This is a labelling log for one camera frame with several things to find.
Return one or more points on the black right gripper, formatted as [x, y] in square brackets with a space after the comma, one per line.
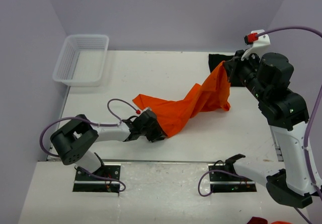
[235, 63]

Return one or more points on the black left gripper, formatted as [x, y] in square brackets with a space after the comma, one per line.
[157, 134]

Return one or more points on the orange t shirt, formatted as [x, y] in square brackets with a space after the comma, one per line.
[173, 116]

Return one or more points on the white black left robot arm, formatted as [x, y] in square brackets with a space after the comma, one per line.
[73, 140]

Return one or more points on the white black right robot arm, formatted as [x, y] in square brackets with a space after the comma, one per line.
[296, 183]

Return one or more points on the white plastic mesh basket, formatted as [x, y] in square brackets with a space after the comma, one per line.
[81, 60]

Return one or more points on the dark red cloth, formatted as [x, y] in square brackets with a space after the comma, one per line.
[257, 220]

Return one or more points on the orange cloth at edge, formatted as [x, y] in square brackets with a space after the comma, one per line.
[281, 222]

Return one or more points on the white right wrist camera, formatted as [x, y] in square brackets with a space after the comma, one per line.
[258, 41]

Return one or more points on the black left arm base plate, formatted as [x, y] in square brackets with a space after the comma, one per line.
[84, 182]

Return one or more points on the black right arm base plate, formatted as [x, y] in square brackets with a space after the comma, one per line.
[223, 183]

